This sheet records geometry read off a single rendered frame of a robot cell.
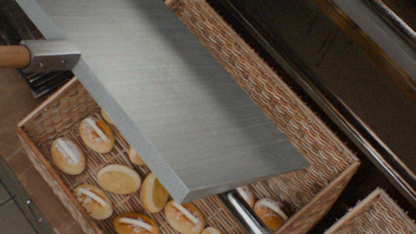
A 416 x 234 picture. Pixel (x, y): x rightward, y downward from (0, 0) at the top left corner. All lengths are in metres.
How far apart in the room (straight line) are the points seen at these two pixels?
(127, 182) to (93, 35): 0.55
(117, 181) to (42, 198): 0.18
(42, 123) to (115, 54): 0.56
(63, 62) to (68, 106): 0.66
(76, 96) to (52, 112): 0.06
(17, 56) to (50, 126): 0.75
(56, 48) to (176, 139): 0.22
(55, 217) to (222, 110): 0.62
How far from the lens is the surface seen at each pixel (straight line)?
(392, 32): 1.00
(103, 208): 1.72
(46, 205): 1.80
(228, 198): 1.14
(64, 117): 1.81
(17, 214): 2.44
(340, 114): 1.48
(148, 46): 1.32
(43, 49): 1.10
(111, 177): 1.74
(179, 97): 1.25
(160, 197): 1.72
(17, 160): 1.86
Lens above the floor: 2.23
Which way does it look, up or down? 62 degrees down
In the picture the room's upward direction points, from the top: 2 degrees clockwise
